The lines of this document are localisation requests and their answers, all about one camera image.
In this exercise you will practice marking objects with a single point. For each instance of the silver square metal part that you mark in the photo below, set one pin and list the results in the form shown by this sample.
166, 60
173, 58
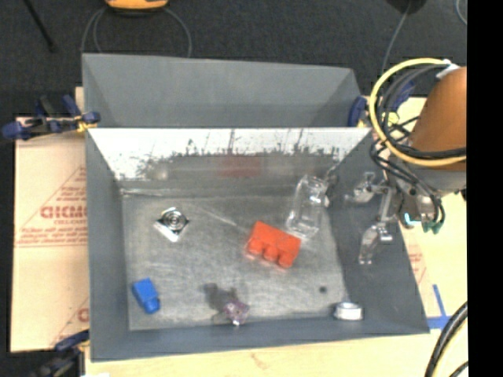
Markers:
171, 223

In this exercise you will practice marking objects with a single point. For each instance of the grey metal bin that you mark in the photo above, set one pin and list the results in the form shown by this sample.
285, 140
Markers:
220, 210

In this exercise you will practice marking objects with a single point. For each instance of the blue toy building brick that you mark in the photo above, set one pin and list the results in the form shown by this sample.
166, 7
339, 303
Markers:
146, 295

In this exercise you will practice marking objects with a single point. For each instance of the purple clear gem toy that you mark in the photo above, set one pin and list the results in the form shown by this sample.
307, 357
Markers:
236, 312

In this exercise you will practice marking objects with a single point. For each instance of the red toy building brick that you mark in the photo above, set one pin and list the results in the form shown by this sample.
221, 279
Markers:
273, 245

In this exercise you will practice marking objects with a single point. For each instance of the brown cardboard board red print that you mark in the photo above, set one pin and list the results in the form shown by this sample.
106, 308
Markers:
47, 230

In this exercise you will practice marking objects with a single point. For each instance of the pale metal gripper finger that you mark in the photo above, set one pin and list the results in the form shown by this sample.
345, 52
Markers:
371, 242
363, 191

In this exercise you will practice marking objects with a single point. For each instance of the silver metal cap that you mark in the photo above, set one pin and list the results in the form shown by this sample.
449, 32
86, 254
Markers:
348, 311

